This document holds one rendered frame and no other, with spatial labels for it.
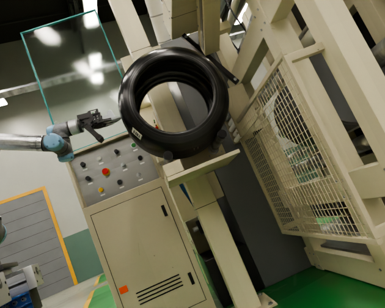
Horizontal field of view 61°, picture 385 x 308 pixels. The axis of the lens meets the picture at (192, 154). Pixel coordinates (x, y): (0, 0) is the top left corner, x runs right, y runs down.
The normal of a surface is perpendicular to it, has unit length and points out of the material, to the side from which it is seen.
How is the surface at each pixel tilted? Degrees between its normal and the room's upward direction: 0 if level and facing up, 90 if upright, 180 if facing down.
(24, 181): 90
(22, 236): 90
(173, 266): 90
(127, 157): 90
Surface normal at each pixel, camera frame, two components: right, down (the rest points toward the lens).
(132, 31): 0.06, -0.20
